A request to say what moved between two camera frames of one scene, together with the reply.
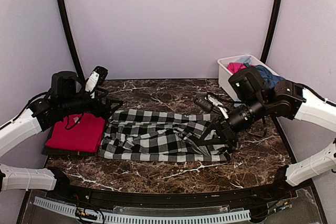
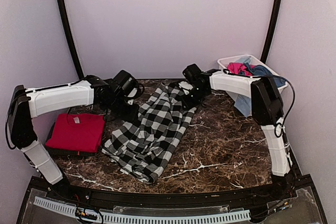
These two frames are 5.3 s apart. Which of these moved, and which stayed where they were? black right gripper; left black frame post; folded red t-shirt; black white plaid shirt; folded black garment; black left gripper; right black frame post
Moved: black right gripper; black white plaid shirt; black left gripper
Stayed: folded red t-shirt; right black frame post; folded black garment; left black frame post
